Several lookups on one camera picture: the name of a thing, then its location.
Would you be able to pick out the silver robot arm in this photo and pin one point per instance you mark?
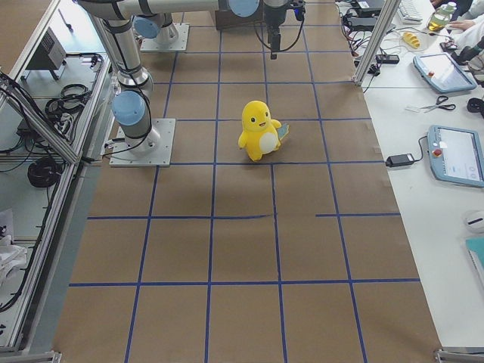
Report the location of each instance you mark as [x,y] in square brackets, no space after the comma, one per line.
[158,27]
[131,105]

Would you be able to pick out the far blue teach pendant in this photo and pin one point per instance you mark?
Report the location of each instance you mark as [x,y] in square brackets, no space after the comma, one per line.
[442,73]

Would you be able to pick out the grey electronics box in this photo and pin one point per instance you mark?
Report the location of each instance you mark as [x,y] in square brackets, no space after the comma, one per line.
[49,55]

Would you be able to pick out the yellow plush dinosaur toy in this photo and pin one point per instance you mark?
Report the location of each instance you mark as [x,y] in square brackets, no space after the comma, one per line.
[261,134]

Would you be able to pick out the blue teach pendant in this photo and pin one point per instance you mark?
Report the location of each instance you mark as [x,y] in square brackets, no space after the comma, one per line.
[442,73]
[455,155]

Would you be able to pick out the yellow banana toy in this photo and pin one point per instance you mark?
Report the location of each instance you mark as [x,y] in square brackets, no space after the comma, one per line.
[411,39]

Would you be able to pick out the black handled scissors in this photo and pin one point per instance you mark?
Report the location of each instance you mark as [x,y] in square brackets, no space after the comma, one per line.
[440,103]

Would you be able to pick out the crumpled white cloth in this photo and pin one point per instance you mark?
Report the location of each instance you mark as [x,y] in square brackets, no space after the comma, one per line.
[13,257]

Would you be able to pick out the black power adapter brick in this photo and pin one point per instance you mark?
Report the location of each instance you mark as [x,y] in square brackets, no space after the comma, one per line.
[399,160]

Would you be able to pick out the near blue teach pendant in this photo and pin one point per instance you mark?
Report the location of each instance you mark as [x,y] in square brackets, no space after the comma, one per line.
[455,155]

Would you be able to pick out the teal notebook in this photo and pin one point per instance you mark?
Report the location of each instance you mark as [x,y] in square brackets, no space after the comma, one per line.
[475,249]

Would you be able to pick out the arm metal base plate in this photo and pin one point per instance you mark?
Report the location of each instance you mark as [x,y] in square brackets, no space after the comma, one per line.
[154,150]
[149,45]

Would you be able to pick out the white computer mouse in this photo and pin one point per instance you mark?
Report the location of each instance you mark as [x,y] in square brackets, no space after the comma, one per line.
[473,220]

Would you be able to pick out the yellow oil bottle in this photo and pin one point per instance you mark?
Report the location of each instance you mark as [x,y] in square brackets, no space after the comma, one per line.
[441,16]

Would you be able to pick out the person hand at desk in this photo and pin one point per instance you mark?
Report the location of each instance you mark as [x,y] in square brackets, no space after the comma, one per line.
[460,24]

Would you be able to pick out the white keyboard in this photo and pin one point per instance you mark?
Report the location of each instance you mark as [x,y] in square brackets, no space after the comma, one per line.
[407,13]

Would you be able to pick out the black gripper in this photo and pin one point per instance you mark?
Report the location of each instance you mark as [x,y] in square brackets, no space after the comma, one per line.
[273,18]

